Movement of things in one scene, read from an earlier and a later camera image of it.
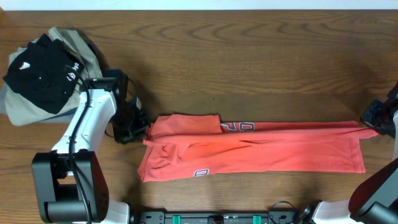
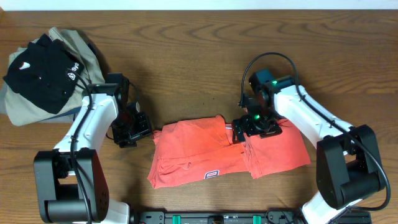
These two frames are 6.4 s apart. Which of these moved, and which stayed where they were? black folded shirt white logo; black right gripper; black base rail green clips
Moved: black right gripper
Stayed: black base rail green clips; black folded shirt white logo
